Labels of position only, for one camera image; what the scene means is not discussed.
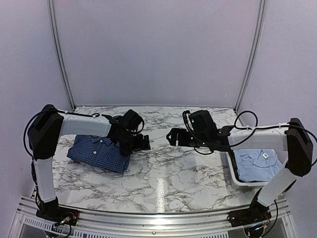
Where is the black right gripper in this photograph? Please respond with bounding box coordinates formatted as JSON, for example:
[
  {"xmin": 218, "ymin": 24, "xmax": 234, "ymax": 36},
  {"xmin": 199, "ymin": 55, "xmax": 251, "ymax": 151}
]
[{"xmin": 167, "ymin": 128, "xmax": 209, "ymax": 148}]

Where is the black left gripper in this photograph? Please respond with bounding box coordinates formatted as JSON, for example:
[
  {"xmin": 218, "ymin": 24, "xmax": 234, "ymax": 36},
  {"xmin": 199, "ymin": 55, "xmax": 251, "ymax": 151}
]
[{"xmin": 116, "ymin": 129, "xmax": 150, "ymax": 155}]

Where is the blue checked long sleeve shirt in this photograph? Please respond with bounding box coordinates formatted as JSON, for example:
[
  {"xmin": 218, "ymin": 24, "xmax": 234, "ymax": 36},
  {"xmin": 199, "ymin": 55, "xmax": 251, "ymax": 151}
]
[{"xmin": 67, "ymin": 135, "xmax": 130, "ymax": 174}]

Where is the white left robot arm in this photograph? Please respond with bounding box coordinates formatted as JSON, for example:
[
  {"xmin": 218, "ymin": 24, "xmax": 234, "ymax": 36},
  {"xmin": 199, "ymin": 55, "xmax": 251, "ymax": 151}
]
[{"xmin": 23, "ymin": 104, "xmax": 150, "ymax": 221}]

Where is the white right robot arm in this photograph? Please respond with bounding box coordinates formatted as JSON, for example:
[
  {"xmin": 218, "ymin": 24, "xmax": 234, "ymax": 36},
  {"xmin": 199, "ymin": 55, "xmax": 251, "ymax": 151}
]
[{"xmin": 166, "ymin": 110, "xmax": 317, "ymax": 222}]

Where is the white plastic laundry basket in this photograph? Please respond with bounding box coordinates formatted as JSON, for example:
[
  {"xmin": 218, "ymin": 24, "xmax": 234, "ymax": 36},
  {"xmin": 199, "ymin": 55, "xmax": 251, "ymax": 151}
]
[{"xmin": 222, "ymin": 146, "xmax": 278, "ymax": 187}]

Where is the light blue shirt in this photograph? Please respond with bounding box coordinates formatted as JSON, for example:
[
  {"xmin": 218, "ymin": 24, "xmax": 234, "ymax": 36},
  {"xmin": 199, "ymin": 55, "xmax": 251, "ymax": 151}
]
[{"xmin": 234, "ymin": 148, "xmax": 284, "ymax": 183}]

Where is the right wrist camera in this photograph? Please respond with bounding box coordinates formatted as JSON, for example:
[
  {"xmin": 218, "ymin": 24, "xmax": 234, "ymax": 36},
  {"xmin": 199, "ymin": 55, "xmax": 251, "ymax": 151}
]
[{"xmin": 182, "ymin": 110, "xmax": 193, "ymax": 130}]

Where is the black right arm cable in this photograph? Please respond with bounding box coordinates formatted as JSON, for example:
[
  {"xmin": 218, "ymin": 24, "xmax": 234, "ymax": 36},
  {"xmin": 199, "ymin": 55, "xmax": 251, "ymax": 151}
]
[{"xmin": 193, "ymin": 111, "xmax": 317, "ymax": 168}]

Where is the aluminium front frame rail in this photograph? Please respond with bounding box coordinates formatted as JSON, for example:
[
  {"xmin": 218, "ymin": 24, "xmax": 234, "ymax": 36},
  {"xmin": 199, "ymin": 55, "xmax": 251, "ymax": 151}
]
[{"xmin": 9, "ymin": 195, "xmax": 298, "ymax": 238}]

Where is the right aluminium corner post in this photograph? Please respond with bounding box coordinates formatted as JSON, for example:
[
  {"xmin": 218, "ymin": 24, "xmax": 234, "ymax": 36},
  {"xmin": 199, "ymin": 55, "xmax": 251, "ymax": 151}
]
[{"xmin": 234, "ymin": 0, "xmax": 267, "ymax": 112}]

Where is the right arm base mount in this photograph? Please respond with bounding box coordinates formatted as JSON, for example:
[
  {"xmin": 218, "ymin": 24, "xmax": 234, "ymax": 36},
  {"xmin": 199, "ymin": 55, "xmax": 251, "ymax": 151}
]
[{"xmin": 227, "ymin": 208, "xmax": 272, "ymax": 227}]

